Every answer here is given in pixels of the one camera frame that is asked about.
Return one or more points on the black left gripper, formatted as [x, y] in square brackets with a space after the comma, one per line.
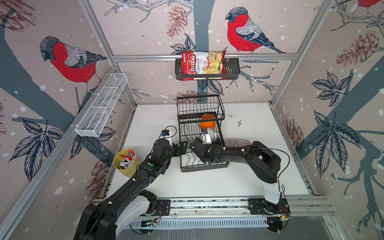
[183, 149]

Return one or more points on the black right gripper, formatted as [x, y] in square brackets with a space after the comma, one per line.
[199, 142]

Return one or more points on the orange plastic bowl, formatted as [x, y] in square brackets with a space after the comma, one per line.
[208, 121]

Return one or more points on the light green ceramic bowl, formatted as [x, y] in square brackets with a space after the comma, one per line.
[212, 133]

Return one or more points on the pink patterned glass bowl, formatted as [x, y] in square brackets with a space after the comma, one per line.
[242, 143]

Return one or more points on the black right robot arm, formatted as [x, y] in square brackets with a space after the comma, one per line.
[263, 161]

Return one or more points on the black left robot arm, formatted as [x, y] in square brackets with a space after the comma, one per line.
[109, 218]

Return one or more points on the yellow cup with markers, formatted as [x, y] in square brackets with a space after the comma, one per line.
[126, 162]

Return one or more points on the red cassava chips bag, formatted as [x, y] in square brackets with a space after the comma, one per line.
[203, 63]

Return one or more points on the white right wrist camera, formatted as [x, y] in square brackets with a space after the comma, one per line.
[206, 139]

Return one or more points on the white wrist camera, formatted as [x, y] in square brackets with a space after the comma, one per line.
[206, 139]
[167, 134]

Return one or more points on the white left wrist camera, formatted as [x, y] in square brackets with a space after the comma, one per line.
[167, 134]

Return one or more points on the black wire dish rack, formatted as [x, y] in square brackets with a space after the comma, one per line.
[190, 112]

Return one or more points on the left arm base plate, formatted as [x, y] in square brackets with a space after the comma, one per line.
[160, 208]

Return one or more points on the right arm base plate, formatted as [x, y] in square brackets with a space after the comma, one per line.
[260, 206]

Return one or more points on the black wall basket shelf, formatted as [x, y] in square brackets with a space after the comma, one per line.
[228, 69]

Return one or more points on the white wire mesh shelf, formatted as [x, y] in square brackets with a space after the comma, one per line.
[98, 114]

